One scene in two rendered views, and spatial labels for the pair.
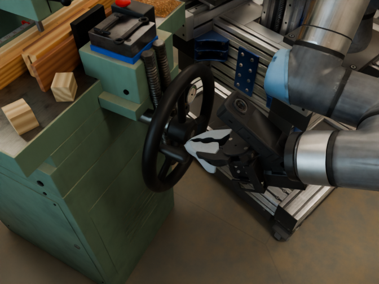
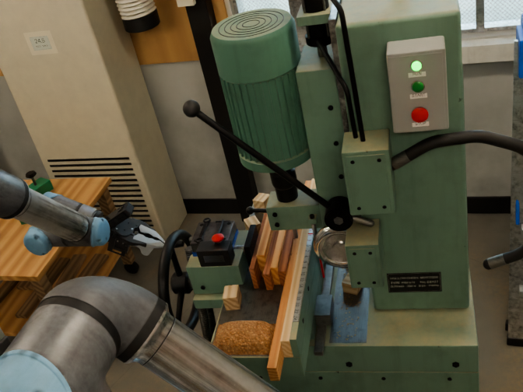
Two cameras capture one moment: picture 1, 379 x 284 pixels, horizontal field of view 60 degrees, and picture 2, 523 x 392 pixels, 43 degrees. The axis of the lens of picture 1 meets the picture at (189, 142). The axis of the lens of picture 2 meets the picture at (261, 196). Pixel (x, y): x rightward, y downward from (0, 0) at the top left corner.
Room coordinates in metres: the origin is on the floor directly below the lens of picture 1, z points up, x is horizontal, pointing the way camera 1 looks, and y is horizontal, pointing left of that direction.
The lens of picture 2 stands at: (1.92, 0.02, 1.96)
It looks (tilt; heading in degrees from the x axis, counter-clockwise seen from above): 34 degrees down; 170
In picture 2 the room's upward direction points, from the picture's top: 13 degrees counter-clockwise
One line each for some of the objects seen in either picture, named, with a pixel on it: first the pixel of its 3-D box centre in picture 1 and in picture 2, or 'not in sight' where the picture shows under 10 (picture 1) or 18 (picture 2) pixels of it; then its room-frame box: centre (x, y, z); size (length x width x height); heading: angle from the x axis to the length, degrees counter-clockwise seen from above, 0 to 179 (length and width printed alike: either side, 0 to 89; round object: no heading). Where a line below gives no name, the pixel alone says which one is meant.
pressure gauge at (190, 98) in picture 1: (186, 94); not in sight; (0.77, 0.01, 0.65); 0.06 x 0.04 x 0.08; 152
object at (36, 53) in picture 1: (69, 46); (268, 242); (0.60, 0.25, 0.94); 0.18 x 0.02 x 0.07; 152
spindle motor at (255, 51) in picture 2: not in sight; (265, 92); (0.64, 0.32, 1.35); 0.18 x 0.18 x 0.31
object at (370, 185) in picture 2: not in sight; (370, 173); (0.87, 0.43, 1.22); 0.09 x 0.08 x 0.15; 62
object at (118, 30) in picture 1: (127, 27); (213, 240); (0.59, 0.12, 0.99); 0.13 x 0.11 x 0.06; 152
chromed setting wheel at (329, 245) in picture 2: not in sight; (341, 245); (0.81, 0.37, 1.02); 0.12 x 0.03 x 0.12; 62
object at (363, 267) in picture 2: not in sight; (365, 253); (0.86, 0.41, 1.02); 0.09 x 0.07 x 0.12; 152
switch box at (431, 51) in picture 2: not in sight; (418, 85); (0.91, 0.53, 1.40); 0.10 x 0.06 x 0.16; 62
